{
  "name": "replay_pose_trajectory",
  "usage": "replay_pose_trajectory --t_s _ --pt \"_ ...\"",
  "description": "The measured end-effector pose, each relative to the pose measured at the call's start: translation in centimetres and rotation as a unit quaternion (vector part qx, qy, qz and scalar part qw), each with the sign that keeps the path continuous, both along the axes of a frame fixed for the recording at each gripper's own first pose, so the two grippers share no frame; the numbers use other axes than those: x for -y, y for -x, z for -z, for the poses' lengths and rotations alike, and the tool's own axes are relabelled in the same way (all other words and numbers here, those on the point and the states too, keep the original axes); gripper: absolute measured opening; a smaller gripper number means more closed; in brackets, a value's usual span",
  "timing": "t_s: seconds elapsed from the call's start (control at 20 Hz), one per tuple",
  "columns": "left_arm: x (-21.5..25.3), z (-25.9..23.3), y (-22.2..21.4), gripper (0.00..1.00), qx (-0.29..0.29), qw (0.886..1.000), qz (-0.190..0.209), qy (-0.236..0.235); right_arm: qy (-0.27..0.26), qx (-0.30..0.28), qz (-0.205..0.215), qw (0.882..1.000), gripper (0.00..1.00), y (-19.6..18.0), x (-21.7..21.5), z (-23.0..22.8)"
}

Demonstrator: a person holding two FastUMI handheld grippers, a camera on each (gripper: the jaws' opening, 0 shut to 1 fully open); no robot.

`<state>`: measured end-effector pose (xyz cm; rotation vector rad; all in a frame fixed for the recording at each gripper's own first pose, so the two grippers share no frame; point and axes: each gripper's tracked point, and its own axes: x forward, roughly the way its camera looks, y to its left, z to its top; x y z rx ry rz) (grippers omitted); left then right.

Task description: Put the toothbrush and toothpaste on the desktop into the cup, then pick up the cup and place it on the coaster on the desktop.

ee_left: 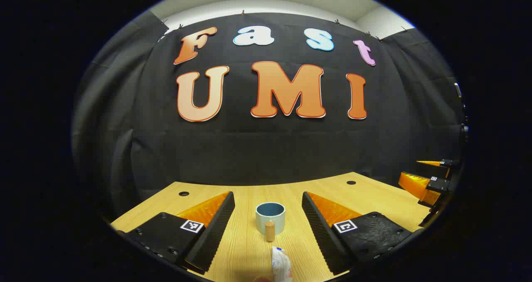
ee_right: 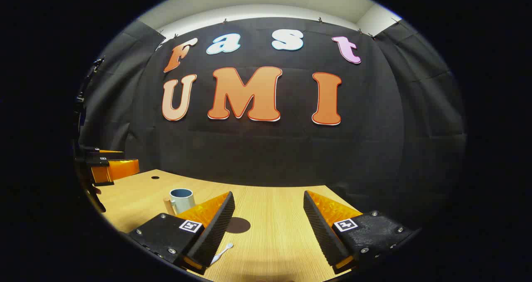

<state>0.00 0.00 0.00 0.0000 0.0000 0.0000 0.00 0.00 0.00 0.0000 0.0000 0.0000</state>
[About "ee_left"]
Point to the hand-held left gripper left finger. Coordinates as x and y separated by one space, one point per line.
216 236

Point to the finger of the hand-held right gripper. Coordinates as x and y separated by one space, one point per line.
436 170
419 186

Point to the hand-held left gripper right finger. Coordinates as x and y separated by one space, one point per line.
322 236

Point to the white toothpaste tube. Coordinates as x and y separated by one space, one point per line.
282 265

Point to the wooden desktop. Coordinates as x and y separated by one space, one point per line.
249 248

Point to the black backdrop cloth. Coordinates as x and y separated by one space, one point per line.
266 149

